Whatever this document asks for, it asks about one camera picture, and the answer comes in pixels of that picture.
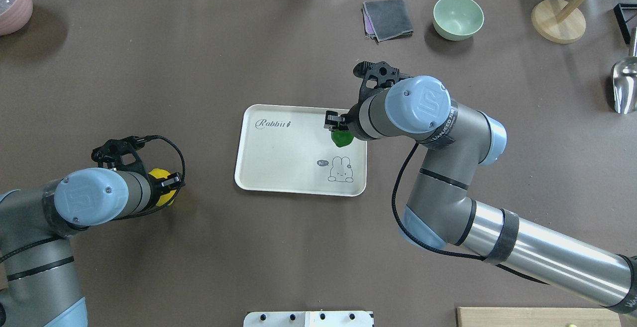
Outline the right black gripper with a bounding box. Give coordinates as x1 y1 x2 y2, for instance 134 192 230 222
324 104 369 141

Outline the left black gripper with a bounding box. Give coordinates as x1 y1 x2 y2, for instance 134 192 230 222
147 172 183 208

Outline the yellow lemon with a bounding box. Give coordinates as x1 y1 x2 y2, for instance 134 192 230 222
149 168 182 207

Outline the green lime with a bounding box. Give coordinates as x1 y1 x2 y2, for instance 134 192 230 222
330 130 354 148

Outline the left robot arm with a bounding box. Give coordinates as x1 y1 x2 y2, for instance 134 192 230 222
1 168 184 327

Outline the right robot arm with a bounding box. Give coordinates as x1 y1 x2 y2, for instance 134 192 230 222
324 76 636 320

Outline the cream rabbit tray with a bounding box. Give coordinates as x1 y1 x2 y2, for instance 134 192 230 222
234 104 368 196

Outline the mirror tray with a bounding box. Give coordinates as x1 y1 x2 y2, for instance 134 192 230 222
613 3 637 44

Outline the grey folded cloth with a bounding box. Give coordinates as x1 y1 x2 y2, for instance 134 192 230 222
362 0 414 43

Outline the green ceramic bowl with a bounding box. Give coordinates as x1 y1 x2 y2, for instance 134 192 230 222
433 0 485 41

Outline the pink bowl with ice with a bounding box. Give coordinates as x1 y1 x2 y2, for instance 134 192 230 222
0 0 33 36

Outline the wooden cutting board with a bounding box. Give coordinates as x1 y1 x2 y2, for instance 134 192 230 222
456 307 621 327

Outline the wooden cup stand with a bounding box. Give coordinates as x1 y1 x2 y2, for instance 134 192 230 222
531 0 586 44

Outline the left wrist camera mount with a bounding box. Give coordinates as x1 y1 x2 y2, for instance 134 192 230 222
91 136 150 175

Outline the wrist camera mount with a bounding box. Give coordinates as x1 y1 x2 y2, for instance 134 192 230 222
353 61 412 105
91 136 150 175

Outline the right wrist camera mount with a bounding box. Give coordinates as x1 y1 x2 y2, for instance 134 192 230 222
353 61 412 105

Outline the white camera pole mount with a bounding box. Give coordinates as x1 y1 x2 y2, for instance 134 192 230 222
243 310 375 327

